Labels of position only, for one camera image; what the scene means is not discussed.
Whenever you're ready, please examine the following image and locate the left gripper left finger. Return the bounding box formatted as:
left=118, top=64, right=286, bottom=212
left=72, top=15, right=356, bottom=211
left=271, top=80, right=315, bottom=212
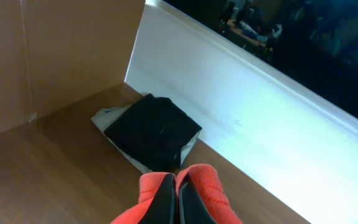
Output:
left=139, top=174, right=176, bottom=224

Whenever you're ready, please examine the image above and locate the red orange t-shirt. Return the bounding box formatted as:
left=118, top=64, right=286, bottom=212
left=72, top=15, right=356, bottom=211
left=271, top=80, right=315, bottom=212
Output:
left=112, top=164, right=242, bottom=224

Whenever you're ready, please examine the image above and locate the folded black garment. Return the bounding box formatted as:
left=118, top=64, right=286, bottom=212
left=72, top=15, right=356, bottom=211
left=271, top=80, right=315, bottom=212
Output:
left=104, top=94, right=202, bottom=172

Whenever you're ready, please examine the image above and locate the folded beige garment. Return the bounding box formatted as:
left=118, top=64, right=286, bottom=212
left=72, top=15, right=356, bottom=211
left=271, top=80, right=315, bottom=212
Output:
left=91, top=106, right=201, bottom=174

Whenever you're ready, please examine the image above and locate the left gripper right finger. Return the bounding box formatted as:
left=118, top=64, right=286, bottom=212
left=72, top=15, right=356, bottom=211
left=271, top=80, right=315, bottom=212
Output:
left=178, top=175, right=216, bottom=224

